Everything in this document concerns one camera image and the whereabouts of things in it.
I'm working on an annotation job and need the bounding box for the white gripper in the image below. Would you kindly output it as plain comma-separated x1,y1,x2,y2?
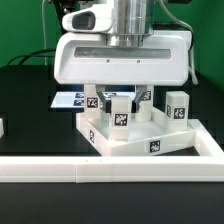
54,3,193,113

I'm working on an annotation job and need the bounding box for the white square table top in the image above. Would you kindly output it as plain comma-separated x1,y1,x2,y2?
76,108,196,156

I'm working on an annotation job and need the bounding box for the white marker plate with tags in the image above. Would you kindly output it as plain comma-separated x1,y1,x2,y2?
51,92,117,108

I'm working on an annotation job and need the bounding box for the white L-shaped obstacle fence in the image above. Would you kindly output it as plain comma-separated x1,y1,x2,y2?
0,119,224,183

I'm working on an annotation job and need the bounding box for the white block at left edge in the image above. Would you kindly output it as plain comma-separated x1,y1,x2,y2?
0,118,4,139

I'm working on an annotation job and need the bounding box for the black cable bundle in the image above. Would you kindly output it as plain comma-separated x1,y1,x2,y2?
7,49,57,67

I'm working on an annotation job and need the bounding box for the white thin cable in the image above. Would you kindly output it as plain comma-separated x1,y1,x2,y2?
41,0,49,66

